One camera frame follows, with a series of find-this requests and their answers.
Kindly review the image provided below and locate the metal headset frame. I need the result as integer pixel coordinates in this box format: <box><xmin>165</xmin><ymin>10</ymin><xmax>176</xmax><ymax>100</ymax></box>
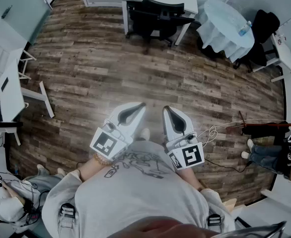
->
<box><xmin>216</xmin><ymin>221</ymin><xmax>288</xmax><ymax>238</ymax></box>

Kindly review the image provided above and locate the person in white printed shirt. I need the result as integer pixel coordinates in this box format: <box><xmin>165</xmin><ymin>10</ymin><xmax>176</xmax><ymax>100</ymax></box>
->
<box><xmin>41</xmin><ymin>140</ymin><xmax>235</xmax><ymax>238</ymax></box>

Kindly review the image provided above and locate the person's right white shoe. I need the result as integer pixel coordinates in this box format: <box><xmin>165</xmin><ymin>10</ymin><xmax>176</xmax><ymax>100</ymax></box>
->
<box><xmin>140</xmin><ymin>127</ymin><xmax>151</xmax><ymax>141</ymax></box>

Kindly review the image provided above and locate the person's right forearm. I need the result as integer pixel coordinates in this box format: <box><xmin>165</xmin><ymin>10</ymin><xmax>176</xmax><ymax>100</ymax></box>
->
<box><xmin>176</xmin><ymin>166</ymin><xmax>206</xmax><ymax>192</ymax></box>

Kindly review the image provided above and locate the black chair with dark jacket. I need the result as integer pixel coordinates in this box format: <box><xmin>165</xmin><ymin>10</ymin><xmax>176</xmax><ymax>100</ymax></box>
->
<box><xmin>233</xmin><ymin>8</ymin><xmax>281</xmax><ymax>73</ymax></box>

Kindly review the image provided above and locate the amber bead bracelet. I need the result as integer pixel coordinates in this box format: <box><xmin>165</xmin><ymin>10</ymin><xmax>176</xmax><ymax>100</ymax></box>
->
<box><xmin>93</xmin><ymin>153</ymin><xmax>111</xmax><ymax>167</ymax></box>

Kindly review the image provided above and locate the black harness buckle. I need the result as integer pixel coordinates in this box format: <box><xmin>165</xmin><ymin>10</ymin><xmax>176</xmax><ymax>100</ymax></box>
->
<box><xmin>207</xmin><ymin>214</ymin><xmax>222</xmax><ymax>227</ymax></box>
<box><xmin>60</xmin><ymin>203</ymin><xmax>76</xmax><ymax>219</ymax></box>

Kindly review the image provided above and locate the round table with white cloth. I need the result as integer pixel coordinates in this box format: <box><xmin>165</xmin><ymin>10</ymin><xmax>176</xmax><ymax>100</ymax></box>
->
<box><xmin>196</xmin><ymin>0</ymin><xmax>255</xmax><ymax>63</ymax></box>

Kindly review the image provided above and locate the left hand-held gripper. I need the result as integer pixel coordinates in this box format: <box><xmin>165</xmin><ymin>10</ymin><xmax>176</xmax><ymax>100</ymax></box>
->
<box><xmin>89</xmin><ymin>102</ymin><xmax>146</xmax><ymax>162</ymax></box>

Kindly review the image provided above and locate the dark glass door handle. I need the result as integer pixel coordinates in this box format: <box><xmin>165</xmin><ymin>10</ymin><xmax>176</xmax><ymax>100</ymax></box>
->
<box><xmin>0</xmin><ymin>5</ymin><xmax>13</xmax><ymax>19</ymax></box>

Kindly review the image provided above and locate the white desk with monitor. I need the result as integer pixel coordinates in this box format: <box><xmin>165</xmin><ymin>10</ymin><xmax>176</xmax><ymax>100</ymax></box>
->
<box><xmin>0</xmin><ymin>58</ymin><xmax>55</xmax><ymax>146</ymax></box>

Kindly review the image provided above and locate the clear plastic water bottle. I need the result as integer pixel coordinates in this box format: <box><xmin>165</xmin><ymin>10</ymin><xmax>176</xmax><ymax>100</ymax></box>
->
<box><xmin>237</xmin><ymin>20</ymin><xmax>253</xmax><ymax>36</ymax></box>

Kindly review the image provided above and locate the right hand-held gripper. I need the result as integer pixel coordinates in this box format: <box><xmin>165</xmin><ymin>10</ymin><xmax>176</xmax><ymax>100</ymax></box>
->
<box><xmin>162</xmin><ymin>105</ymin><xmax>206</xmax><ymax>171</ymax></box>

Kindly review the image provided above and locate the thin white cable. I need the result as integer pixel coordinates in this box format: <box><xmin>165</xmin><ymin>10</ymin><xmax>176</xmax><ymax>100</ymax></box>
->
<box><xmin>197</xmin><ymin>119</ymin><xmax>280</xmax><ymax>147</ymax></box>

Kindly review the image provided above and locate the narrow white desk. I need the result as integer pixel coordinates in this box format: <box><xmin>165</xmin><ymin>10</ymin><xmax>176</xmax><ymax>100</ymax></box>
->
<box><xmin>252</xmin><ymin>32</ymin><xmax>291</xmax><ymax>83</ymax></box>

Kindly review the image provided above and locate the brown wooden coat stand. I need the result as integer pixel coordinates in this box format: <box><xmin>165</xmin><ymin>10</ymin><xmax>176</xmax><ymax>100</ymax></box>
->
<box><xmin>226</xmin><ymin>110</ymin><xmax>291</xmax><ymax>136</ymax></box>

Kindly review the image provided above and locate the person's left forearm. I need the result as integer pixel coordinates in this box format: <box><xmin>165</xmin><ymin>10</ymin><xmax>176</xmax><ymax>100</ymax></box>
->
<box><xmin>77</xmin><ymin>155</ymin><xmax>111</xmax><ymax>181</ymax></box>

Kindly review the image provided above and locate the thin black floor cable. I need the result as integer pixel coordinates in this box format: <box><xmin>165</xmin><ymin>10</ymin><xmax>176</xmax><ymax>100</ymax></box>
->
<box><xmin>204</xmin><ymin>157</ymin><xmax>250</xmax><ymax>174</ymax></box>

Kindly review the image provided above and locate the black office chair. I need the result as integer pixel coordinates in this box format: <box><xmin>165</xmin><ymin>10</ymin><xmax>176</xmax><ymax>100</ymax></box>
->
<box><xmin>127</xmin><ymin>0</ymin><xmax>196</xmax><ymax>48</ymax></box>

